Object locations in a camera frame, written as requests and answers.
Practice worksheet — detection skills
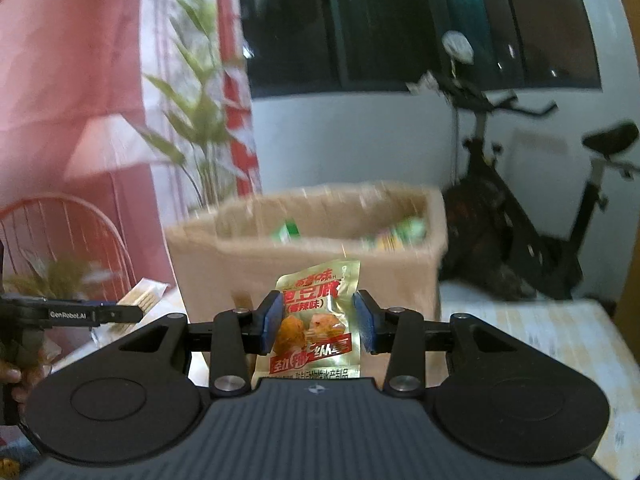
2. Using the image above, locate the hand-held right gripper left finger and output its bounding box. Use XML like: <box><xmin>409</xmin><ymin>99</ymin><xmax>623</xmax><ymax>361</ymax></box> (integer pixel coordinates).
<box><xmin>117</xmin><ymin>290</ymin><xmax>283</xmax><ymax>397</ymax></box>

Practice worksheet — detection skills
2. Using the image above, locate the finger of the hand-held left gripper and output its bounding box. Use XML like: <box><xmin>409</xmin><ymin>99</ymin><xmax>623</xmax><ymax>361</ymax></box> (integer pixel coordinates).
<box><xmin>92</xmin><ymin>302</ymin><xmax>146</xmax><ymax>325</ymax></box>

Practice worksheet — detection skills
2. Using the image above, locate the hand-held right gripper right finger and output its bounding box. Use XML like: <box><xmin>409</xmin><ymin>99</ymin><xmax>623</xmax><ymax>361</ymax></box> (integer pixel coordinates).
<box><xmin>352</xmin><ymin>290</ymin><xmax>523</xmax><ymax>398</ymax></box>

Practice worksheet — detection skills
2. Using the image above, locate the beige stick snack packet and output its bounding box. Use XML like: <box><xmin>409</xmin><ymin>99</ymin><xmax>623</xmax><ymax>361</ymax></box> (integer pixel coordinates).
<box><xmin>107</xmin><ymin>280</ymin><xmax>168</xmax><ymax>333</ymax></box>

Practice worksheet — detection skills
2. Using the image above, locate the gold snack packet red label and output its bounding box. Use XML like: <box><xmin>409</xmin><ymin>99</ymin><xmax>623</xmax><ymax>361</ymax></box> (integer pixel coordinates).
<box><xmin>252</xmin><ymin>258</ymin><xmax>362</xmax><ymax>382</ymax></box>

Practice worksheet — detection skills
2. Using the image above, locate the brown box with plastic liner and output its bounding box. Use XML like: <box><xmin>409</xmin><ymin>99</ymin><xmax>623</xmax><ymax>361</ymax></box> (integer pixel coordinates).
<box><xmin>165</xmin><ymin>185</ymin><xmax>447</xmax><ymax>386</ymax></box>

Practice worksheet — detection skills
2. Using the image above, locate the small green snack packet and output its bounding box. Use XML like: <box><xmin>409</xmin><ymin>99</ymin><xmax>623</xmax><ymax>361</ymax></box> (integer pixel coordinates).
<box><xmin>271</xmin><ymin>219</ymin><xmax>302</xmax><ymax>245</ymax></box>

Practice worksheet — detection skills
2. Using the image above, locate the large green snack packet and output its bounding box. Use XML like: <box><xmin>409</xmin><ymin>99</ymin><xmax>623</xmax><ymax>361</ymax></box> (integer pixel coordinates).
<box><xmin>365</xmin><ymin>216</ymin><xmax>427</xmax><ymax>251</ymax></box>

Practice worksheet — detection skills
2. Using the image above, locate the person's left hand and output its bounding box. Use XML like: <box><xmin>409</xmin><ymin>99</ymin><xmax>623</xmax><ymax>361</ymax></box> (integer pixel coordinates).
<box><xmin>0</xmin><ymin>364</ymin><xmax>53</xmax><ymax>403</ymax></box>

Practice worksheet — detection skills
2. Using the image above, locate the black exercise bike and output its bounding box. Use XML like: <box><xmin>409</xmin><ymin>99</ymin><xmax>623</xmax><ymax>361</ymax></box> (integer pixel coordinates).
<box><xmin>407</xmin><ymin>72</ymin><xmax>640</xmax><ymax>301</ymax></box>

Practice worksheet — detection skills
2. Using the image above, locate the checked tablecloth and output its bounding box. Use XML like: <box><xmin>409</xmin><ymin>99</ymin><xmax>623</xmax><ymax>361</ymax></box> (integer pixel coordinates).
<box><xmin>45</xmin><ymin>280</ymin><xmax>631</xmax><ymax>476</ymax></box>

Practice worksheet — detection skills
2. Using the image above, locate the pink printed backdrop cloth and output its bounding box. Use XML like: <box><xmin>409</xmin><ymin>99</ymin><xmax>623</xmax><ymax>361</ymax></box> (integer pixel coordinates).
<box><xmin>0</xmin><ymin>0</ymin><xmax>263</xmax><ymax>461</ymax></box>

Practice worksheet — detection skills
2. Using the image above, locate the crumpled white tissue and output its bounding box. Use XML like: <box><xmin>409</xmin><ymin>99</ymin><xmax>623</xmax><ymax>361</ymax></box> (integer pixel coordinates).
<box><xmin>406</xmin><ymin>74</ymin><xmax>443</xmax><ymax>95</ymax></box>

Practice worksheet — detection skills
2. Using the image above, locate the white plastic bag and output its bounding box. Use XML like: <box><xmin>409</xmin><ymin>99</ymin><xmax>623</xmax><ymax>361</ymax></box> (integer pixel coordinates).
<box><xmin>442</xmin><ymin>31</ymin><xmax>475</xmax><ymax>65</ymax></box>

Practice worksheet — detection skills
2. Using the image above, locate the dark window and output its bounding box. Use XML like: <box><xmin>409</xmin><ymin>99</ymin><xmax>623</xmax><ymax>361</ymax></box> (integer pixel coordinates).
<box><xmin>237</xmin><ymin>0</ymin><xmax>601</xmax><ymax>100</ymax></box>

